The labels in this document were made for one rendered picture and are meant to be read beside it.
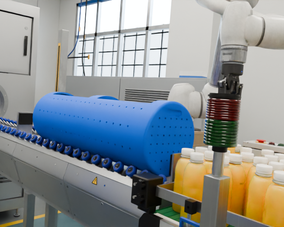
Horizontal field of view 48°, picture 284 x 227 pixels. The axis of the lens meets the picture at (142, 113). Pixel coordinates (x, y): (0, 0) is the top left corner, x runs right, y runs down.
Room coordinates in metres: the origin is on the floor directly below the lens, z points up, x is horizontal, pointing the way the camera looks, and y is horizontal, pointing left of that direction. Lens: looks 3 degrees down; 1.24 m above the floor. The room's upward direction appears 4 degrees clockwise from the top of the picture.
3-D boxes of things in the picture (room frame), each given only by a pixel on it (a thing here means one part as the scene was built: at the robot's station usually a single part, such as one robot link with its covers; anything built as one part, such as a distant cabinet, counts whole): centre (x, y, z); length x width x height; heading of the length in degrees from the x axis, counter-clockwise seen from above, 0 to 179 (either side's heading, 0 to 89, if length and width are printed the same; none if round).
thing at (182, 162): (0.97, -0.15, 0.99); 0.07 x 0.07 x 0.18
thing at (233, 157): (0.93, -0.28, 1.08); 0.04 x 0.04 x 0.02
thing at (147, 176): (0.97, -0.04, 0.95); 0.10 x 0.07 x 0.10; 134
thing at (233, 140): (0.61, -0.16, 1.18); 0.06 x 0.06 x 0.05
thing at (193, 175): (0.90, -0.17, 0.99); 0.07 x 0.07 x 0.18
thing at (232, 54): (1.12, -0.30, 1.41); 0.09 x 0.09 x 0.06
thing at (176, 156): (1.14, -0.15, 0.99); 0.10 x 0.02 x 0.12; 134
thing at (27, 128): (2.10, 0.77, 1.00); 0.10 x 0.04 x 0.15; 134
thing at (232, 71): (1.12, -0.30, 1.33); 0.08 x 0.07 x 0.09; 134
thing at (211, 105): (0.61, -0.16, 1.23); 0.06 x 0.06 x 0.04
